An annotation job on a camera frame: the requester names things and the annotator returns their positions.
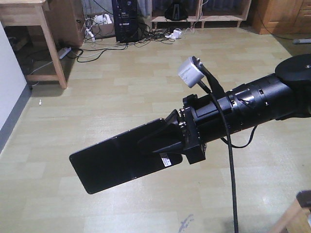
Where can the black computer tower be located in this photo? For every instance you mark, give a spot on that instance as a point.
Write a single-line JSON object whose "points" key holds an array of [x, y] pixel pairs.
{"points": [[125, 16]]}

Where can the white power adapter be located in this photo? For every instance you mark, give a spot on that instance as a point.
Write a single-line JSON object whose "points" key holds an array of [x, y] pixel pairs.
{"points": [[176, 34]]}

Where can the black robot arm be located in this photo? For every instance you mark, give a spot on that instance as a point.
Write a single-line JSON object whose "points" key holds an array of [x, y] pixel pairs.
{"points": [[284, 94]]}

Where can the wooden low shelf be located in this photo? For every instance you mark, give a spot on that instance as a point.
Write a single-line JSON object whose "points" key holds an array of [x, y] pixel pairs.
{"points": [[201, 12]]}

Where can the wooden desk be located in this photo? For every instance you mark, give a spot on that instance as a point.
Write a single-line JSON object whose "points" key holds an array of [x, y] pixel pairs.
{"points": [[62, 22]]}

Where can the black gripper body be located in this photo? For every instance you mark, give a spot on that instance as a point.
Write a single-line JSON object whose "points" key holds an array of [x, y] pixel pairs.
{"points": [[204, 123]]}

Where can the wooden cabinet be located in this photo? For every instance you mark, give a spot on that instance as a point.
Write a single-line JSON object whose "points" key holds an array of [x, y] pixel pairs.
{"points": [[280, 16]]}

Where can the cardboard box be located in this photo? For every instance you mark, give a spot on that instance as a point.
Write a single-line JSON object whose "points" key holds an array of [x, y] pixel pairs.
{"points": [[103, 26]]}

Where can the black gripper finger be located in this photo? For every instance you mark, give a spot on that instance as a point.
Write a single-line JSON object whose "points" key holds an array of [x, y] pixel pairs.
{"points": [[169, 138]]}

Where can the white power strip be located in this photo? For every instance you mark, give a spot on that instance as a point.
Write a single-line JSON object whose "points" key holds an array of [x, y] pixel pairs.
{"points": [[63, 52]]}

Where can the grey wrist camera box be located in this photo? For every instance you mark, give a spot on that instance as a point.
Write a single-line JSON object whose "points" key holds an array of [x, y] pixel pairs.
{"points": [[189, 72]]}

